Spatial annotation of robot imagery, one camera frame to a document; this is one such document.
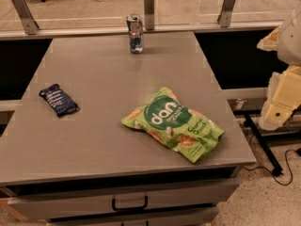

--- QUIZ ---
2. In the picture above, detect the silver blue redbull can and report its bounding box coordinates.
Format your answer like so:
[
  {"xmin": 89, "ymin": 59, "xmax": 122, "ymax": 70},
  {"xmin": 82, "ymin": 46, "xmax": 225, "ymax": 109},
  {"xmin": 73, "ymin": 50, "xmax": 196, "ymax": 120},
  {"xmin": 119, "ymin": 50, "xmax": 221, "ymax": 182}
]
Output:
[{"xmin": 126, "ymin": 13, "xmax": 144, "ymax": 54}]

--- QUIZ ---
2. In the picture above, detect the grey upper drawer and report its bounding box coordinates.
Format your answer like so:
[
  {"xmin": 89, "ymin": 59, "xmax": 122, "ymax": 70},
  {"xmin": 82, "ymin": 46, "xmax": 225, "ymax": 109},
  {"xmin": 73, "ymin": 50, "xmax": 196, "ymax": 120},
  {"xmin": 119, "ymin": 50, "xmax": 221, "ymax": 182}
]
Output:
[{"xmin": 8, "ymin": 178, "xmax": 239, "ymax": 219}]

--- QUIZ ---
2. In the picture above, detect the left metal railing bracket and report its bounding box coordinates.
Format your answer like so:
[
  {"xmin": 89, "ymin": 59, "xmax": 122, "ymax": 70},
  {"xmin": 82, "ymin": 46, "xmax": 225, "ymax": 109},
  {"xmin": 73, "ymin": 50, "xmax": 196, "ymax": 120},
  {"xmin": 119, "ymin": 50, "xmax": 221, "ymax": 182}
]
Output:
[{"xmin": 11, "ymin": 0, "xmax": 40, "ymax": 35}]

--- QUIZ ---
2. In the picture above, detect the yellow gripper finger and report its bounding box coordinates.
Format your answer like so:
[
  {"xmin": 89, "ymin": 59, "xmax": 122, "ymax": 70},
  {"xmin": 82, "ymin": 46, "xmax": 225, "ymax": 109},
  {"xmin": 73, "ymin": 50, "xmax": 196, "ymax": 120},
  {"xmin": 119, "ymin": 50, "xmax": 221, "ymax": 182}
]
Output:
[
  {"xmin": 259, "ymin": 66, "xmax": 301, "ymax": 131},
  {"xmin": 257, "ymin": 26, "xmax": 280, "ymax": 52}
]

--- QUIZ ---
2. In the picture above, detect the black floor cable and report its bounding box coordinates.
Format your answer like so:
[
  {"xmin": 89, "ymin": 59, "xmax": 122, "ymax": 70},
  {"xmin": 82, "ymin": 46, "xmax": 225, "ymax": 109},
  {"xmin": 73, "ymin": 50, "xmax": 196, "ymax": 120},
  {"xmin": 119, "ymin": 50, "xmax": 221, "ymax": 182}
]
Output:
[{"xmin": 243, "ymin": 132, "xmax": 301, "ymax": 186}]

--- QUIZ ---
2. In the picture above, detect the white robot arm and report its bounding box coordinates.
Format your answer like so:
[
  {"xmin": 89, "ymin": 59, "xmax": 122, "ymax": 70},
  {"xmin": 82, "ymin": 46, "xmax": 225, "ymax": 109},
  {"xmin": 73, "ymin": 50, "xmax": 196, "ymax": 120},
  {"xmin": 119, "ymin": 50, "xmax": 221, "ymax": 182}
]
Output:
[{"xmin": 257, "ymin": 4, "xmax": 301, "ymax": 131}]

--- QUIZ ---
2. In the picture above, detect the dark blue rxbar wrapper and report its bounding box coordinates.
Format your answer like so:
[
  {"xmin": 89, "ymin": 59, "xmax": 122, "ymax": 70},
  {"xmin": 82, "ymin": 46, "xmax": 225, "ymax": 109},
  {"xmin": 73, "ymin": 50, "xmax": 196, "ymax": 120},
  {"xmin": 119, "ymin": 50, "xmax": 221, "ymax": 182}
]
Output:
[{"xmin": 39, "ymin": 84, "xmax": 79, "ymax": 117}]

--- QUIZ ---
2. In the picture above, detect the right metal railing bracket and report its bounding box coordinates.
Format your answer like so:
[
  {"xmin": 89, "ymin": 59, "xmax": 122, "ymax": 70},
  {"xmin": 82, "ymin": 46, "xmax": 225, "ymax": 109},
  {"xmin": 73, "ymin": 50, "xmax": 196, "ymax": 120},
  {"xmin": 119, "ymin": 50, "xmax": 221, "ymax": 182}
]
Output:
[{"xmin": 217, "ymin": 0, "xmax": 236, "ymax": 28}]

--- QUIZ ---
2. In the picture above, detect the grey lower drawer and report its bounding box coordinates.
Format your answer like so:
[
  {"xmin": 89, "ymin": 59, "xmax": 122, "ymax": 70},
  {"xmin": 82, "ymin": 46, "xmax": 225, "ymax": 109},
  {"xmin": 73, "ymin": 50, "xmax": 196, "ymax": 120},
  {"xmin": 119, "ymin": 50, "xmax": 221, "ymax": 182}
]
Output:
[{"xmin": 47, "ymin": 207, "xmax": 218, "ymax": 226}]

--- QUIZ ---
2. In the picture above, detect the grey drawer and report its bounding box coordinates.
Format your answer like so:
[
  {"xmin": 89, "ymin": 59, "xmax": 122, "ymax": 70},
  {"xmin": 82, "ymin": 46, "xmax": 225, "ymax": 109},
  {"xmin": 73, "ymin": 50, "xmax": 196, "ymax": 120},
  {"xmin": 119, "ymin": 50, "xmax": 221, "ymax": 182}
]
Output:
[
  {"xmin": 8, "ymin": 178, "xmax": 239, "ymax": 219},
  {"xmin": 47, "ymin": 207, "xmax": 218, "ymax": 226}
]

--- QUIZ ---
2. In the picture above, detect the metal railing bracket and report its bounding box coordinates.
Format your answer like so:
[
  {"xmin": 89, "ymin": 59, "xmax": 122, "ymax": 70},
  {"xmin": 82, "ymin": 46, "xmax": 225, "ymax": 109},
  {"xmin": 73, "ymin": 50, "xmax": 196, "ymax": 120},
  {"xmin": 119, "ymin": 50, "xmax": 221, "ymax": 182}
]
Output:
[
  {"xmin": 217, "ymin": 0, "xmax": 236, "ymax": 28},
  {"xmin": 11, "ymin": 0, "xmax": 40, "ymax": 35},
  {"xmin": 144, "ymin": 0, "xmax": 155, "ymax": 30}
]

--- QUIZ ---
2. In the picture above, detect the black stand leg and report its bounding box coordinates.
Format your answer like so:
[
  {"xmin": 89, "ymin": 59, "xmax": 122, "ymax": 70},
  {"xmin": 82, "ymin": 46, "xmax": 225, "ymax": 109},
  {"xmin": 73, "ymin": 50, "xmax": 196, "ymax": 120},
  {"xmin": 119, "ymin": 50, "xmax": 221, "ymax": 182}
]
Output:
[{"xmin": 244, "ymin": 114, "xmax": 282, "ymax": 176}]

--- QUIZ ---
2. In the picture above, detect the middle metal railing bracket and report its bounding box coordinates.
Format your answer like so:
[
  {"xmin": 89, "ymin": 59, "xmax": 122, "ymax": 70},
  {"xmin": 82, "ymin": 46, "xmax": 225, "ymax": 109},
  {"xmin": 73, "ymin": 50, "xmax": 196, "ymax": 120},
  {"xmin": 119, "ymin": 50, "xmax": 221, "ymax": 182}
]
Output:
[{"xmin": 144, "ymin": 0, "xmax": 155, "ymax": 30}]

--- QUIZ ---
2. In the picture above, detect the black upper drawer handle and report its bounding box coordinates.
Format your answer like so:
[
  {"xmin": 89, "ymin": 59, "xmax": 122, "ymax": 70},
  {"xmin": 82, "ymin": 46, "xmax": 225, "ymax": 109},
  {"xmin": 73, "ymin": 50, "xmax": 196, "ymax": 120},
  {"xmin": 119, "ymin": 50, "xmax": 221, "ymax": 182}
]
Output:
[{"xmin": 111, "ymin": 196, "xmax": 149, "ymax": 212}]

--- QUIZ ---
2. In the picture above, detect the green chip bag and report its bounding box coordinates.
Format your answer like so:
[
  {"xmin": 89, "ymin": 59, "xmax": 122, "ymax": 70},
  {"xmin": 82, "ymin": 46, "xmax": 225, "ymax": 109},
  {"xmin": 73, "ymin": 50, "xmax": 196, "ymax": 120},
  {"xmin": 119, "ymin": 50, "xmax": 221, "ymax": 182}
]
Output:
[{"xmin": 121, "ymin": 87, "xmax": 224, "ymax": 163}]

